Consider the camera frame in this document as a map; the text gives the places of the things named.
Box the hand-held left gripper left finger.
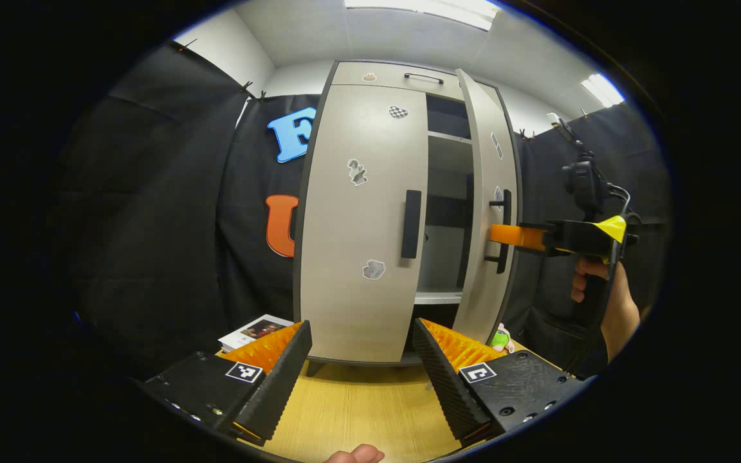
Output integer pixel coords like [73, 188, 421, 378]
[141, 320, 313, 448]

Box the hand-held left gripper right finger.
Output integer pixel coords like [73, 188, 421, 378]
[412, 318, 587, 448]

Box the black door handle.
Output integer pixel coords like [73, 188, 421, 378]
[485, 189, 513, 275]
[400, 190, 423, 260]

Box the beige double-door shoe cabinet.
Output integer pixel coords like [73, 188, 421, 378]
[292, 60, 524, 367]

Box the beige shoe cabinet door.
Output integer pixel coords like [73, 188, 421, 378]
[454, 69, 519, 345]
[298, 84, 429, 364]

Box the white photo book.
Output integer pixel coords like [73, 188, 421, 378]
[218, 314, 295, 353]

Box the green plush toy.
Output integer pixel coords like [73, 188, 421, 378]
[489, 323, 517, 354]

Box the black backdrop cloth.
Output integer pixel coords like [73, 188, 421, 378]
[55, 40, 320, 380]
[515, 103, 673, 380]

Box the ceiling light panel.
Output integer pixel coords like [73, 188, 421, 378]
[580, 73, 625, 108]
[343, 0, 503, 32]

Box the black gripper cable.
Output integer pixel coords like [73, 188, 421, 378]
[607, 183, 643, 226]

